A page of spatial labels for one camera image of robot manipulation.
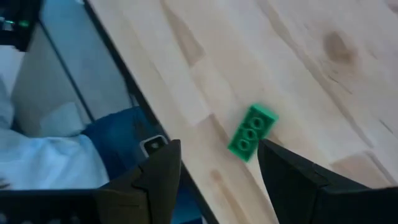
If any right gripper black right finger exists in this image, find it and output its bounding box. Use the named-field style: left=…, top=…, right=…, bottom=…
left=257, top=139, right=331, bottom=224

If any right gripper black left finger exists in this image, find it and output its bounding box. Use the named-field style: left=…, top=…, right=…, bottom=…
left=93, top=139, right=183, bottom=224

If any person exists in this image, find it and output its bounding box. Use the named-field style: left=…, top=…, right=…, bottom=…
left=0, top=74, right=203, bottom=224

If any green toy brick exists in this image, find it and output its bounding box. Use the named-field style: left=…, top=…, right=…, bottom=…
left=226, top=103, right=280, bottom=163

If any black device with green lights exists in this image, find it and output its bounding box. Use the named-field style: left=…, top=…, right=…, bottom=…
left=0, top=0, right=43, bottom=52

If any small silver camera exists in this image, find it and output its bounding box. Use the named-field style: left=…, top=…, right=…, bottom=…
left=139, top=134, right=169, bottom=158

